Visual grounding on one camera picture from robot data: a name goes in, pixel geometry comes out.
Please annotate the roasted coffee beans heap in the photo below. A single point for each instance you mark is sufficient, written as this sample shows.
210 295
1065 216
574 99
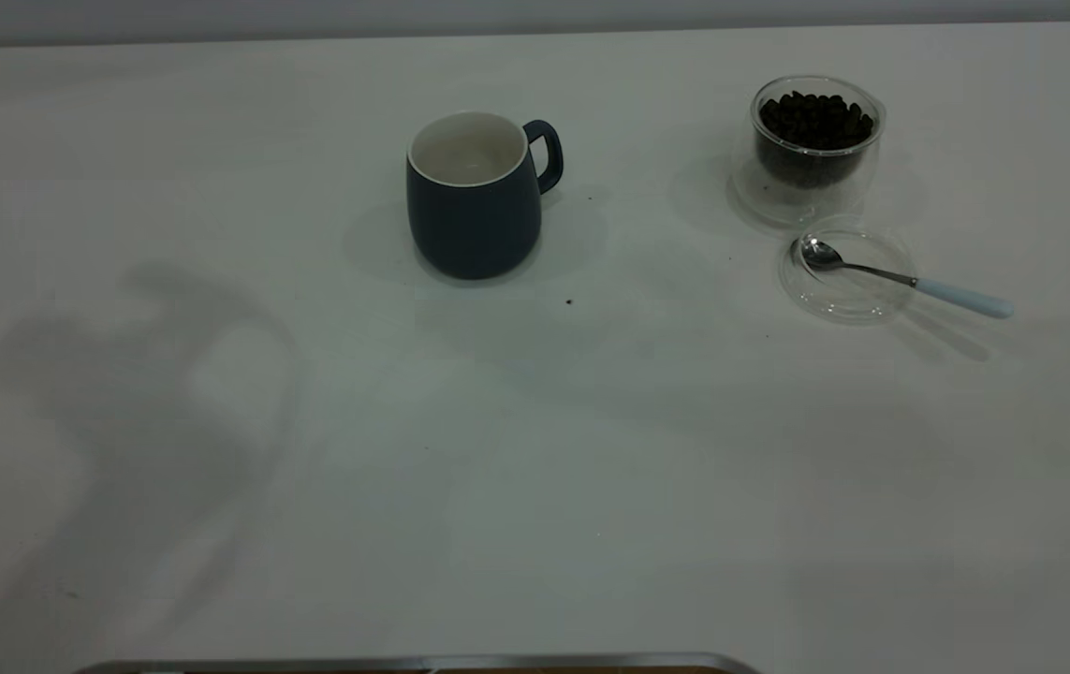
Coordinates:
815 122

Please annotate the clear double-wall glass jar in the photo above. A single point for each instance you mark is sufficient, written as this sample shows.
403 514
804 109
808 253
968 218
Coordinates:
783 201

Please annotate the dark grey ceramic mug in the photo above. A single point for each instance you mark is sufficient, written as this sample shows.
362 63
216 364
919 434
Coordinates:
474 229

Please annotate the clear round glass lid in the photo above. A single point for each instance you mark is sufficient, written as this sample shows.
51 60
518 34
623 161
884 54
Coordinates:
848 300

